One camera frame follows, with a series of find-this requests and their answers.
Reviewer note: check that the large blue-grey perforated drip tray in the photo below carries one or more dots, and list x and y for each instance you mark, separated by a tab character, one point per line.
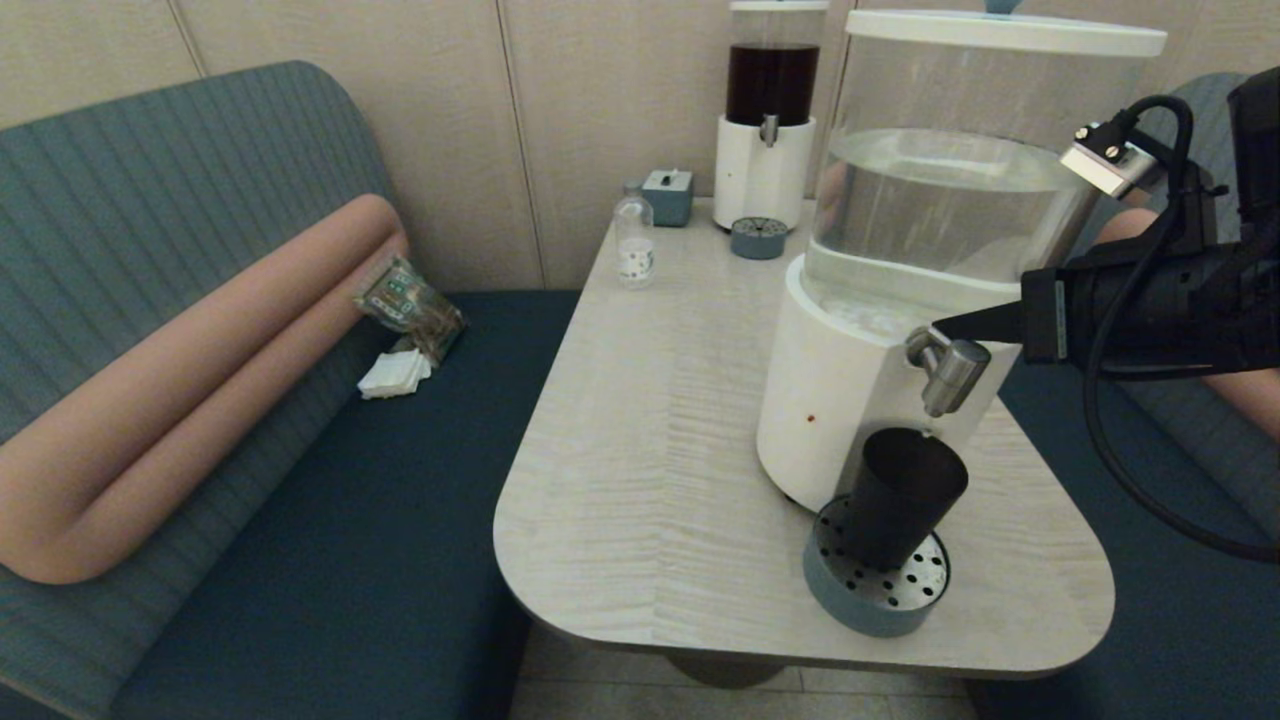
860	605

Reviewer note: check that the large white clear water dispenser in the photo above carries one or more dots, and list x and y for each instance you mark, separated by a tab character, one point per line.
850	380

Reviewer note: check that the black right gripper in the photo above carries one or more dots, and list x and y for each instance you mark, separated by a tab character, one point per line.
1150	310

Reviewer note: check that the small white dark-drink dispenser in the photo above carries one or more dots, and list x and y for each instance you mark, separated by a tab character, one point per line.
765	170

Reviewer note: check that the beige table pedestal base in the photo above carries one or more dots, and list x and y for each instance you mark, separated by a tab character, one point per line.
725	672

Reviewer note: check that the clear plastic bottle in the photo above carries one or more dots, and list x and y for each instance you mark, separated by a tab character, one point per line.
634	250

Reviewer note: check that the white folded napkin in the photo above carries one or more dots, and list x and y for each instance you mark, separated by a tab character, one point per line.
393	375

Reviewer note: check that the teal upholstered booth bench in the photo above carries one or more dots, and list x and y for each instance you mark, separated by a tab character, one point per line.
130	200
1180	600

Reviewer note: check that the silver metal dispenser tap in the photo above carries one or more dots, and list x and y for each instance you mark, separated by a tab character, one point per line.
950	375

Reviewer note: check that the green snack packet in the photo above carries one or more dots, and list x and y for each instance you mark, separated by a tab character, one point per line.
405	300

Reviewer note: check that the teal tissue box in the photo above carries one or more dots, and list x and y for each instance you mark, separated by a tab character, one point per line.
667	198

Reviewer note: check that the dark smoky plastic cup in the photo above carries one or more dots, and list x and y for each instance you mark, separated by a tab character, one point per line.
897	500

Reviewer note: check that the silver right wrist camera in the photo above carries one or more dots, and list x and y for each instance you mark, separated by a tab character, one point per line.
1105	160

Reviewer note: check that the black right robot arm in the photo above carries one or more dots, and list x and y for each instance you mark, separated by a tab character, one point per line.
1262	200

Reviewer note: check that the small blue-grey drip tray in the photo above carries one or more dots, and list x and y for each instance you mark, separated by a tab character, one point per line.
758	240

